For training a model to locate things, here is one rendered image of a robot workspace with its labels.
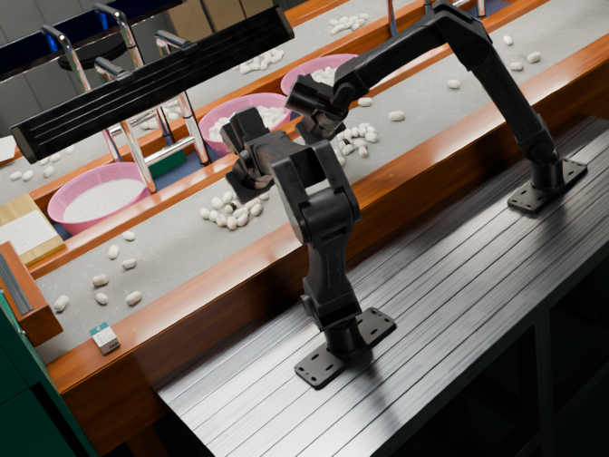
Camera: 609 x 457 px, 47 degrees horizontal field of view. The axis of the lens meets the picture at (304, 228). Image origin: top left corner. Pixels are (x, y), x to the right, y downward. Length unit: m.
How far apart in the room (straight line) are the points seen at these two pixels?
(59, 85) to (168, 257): 2.38
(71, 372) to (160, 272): 0.30
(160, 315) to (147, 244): 0.29
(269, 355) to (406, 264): 0.34
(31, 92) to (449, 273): 2.78
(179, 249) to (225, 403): 0.41
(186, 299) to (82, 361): 0.22
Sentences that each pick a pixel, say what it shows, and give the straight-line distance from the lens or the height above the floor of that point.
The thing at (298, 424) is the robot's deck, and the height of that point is 0.67.
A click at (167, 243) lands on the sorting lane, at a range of 1.60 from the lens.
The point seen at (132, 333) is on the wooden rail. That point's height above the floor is 0.76.
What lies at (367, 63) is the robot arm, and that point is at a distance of 1.41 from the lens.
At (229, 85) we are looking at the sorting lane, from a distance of 2.25.
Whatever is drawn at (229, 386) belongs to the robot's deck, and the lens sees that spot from 1.31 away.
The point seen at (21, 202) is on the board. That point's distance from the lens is 1.95.
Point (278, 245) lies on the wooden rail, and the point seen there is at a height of 0.76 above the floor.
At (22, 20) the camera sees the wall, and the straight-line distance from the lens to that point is 3.74.
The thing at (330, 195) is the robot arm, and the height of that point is 1.06.
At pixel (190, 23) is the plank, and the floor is 0.58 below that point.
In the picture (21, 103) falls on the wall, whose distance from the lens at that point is 3.80.
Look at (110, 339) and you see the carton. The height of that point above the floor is 0.79.
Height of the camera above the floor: 1.59
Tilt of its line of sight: 35 degrees down
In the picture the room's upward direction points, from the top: 16 degrees counter-clockwise
